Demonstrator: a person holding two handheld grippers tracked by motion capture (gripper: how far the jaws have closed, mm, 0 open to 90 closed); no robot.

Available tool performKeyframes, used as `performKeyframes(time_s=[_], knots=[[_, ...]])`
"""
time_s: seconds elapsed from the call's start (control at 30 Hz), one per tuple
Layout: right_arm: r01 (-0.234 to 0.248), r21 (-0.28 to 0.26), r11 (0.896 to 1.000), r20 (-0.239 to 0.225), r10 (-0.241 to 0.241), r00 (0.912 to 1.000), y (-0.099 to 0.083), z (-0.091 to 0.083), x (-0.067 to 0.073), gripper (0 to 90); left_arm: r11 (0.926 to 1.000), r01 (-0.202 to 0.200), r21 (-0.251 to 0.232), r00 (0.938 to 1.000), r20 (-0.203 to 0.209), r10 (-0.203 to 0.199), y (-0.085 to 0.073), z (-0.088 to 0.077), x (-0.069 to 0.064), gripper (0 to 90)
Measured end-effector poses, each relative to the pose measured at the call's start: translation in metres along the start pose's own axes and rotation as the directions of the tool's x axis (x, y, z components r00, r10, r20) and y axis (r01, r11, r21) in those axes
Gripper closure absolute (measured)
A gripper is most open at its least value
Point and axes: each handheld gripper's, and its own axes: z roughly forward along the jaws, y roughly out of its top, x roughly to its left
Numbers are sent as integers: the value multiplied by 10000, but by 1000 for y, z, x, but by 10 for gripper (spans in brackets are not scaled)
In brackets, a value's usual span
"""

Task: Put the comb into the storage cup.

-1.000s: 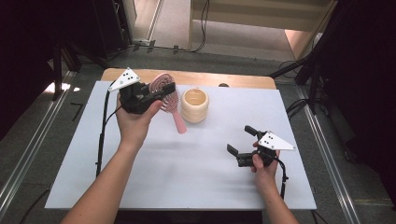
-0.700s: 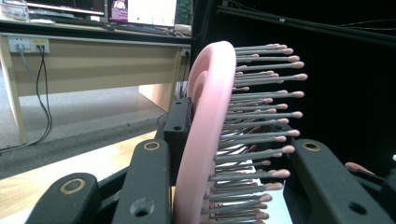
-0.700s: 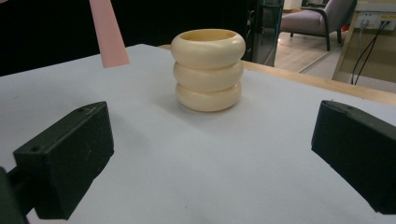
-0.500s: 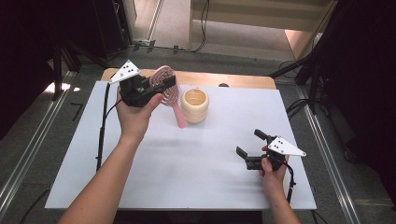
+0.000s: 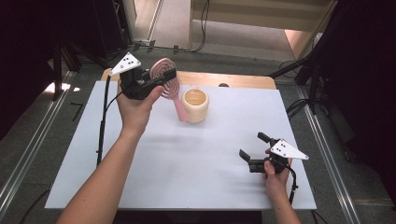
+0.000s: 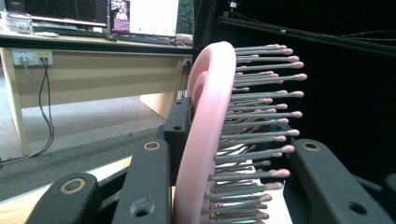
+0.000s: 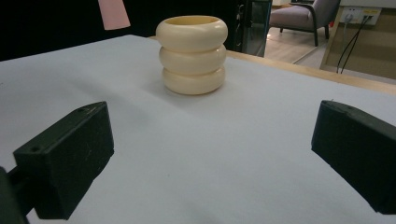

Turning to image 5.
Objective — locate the person's right hand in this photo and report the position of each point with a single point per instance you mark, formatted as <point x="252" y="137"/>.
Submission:
<point x="275" y="183"/>

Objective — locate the light wooden platform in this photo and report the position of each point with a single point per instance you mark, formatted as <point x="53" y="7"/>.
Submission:
<point x="249" y="12"/>

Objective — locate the black curtain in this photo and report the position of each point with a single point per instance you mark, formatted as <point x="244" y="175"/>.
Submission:
<point x="25" y="46"/>
<point x="367" y="77"/>

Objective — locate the pink hairbrush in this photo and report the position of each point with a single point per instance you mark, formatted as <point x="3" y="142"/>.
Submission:
<point x="172" y="90"/>

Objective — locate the black metal stand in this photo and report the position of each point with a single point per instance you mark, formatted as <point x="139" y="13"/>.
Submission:
<point x="314" y="84"/>
<point x="57" y="71"/>

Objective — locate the wooden table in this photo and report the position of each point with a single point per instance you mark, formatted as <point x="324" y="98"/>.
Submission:
<point x="211" y="79"/>

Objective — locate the white table mat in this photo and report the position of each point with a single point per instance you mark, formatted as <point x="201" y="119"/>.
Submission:
<point x="202" y="161"/>

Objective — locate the yellow floor tape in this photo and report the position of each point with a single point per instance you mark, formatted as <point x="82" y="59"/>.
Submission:
<point x="373" y="201"/>

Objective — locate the beige ribbed cup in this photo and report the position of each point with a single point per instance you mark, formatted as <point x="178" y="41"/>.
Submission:
<point x="195" y="113"/>

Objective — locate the black cabinet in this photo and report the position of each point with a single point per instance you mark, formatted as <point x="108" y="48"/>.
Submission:
<point x="109" y="28"/>

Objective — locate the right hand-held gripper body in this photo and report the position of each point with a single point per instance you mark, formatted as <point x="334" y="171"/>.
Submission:
<point x="286" y="151"/>

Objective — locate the person's left hand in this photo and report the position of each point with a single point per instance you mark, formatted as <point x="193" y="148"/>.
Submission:
<point x="135" y="113"/>

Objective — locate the aluminium floor rail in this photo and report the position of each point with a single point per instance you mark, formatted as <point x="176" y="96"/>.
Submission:
<point x="37" y="137"/>
<point x="323" y="146"/>

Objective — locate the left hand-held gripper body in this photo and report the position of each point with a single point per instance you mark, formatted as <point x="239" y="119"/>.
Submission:
<point x="135" y="87"/>

